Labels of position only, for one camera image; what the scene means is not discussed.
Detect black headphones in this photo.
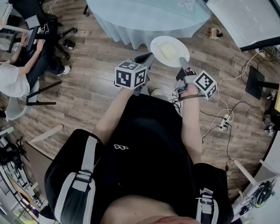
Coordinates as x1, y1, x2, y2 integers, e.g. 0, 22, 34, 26
256, 181, 273, 207

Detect grey right harness strap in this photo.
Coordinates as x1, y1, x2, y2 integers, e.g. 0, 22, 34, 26
195, 187, 219, 223

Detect person's right forearm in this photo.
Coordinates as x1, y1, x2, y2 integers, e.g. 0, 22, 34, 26
180, 87, 203, 166

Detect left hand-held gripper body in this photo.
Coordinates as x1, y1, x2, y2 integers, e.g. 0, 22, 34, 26
114, 60, 154, 97

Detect white cushioned black-framed chair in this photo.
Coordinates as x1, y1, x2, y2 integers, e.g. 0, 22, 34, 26
203, 0, 280, 53

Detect black monitor stand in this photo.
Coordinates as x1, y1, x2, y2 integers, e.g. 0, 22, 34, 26
245, 65, 280, 100

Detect round table with blue tablecloth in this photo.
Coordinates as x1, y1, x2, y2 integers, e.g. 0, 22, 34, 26
84, 0, 213, 50

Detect white power strip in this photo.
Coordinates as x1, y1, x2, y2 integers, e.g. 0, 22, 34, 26
218, 114, 232, 132

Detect black office chair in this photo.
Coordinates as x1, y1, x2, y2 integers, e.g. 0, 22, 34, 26
8, 0, 78, 60

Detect white power cable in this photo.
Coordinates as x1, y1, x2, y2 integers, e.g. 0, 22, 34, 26
202, 51, 266, 140

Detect black laptop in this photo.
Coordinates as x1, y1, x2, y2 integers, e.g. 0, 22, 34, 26
25, 28, 41, 52

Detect person's light shoe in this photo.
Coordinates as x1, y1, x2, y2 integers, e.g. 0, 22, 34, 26
147, 88, 162, 97

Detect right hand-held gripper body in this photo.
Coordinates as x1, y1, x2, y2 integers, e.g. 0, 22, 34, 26
173, 67, 218, 101

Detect small wooden box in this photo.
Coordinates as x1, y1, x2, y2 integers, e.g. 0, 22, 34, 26
209, 27, 224, 40

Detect person's left forearm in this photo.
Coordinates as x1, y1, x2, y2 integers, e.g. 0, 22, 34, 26
95, 87, 134, 147

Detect white plastic chair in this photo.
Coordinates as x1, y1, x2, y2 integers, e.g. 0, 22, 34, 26
5, 79, 63, 122

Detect grey left harness strap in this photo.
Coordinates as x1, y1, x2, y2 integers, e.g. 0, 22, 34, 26
54, 135, 99, 224

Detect person's black shirt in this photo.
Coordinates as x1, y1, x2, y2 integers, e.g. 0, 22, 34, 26
44, 93, 235, 224

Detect grey harness strap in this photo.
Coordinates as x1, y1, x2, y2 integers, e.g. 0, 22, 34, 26
195, 187, 219, 223
54, 135, 99, 224

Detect small black object on floor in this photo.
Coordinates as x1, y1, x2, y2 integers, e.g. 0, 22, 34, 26
62, 39, 76, 50

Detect white plate of food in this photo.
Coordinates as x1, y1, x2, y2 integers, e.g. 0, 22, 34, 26
150, 35, 190, 68

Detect white metal frame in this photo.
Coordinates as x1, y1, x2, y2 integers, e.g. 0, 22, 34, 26
26, 124, 64, 161

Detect pale yellow food block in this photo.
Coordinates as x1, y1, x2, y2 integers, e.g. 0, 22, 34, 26
160, 43, 177, 60

